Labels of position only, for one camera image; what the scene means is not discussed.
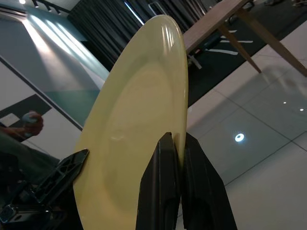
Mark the white and blue ball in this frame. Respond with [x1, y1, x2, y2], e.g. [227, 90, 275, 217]
[21, 112, 36, 126]

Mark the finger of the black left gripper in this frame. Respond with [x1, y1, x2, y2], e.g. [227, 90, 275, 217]
[35, 148, 90, 205]

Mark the person torso green shirt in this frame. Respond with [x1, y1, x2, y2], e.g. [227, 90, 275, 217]
[0, 131, 60, 192]

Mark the person hand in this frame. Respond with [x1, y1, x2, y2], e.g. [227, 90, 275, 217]
[24, 111, 45, 135]

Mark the dark pleated curtain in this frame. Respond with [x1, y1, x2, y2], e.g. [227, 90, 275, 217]
[67, 0, 212, 72]

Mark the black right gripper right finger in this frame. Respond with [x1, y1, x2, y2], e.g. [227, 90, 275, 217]
[181, 132, 238, 230]

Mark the pale yellow plate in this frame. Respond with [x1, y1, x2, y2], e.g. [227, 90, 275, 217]
[73, 14, 189, 230]

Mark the light wooden table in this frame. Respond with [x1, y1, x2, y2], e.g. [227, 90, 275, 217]
[183, 0, 307, 78]

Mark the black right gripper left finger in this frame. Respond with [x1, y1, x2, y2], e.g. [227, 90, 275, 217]
[135, 131, 184, 230]

